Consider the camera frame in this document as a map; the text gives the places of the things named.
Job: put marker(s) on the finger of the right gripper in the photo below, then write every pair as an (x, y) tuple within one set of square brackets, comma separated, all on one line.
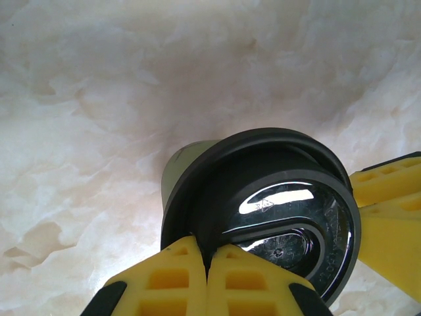
[(385, 184), (394, 237)]

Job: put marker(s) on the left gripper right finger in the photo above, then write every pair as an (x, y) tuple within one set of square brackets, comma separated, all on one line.
[(250, 283)]

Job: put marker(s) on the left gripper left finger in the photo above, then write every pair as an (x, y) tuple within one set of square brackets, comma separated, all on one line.
[(164, 283)]

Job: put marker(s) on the black plastic cup lid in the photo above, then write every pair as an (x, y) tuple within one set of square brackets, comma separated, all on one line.
[(230, 184)]

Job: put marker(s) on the green paper coffee cup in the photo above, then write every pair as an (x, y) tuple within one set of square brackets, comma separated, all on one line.
[(177, 171)]

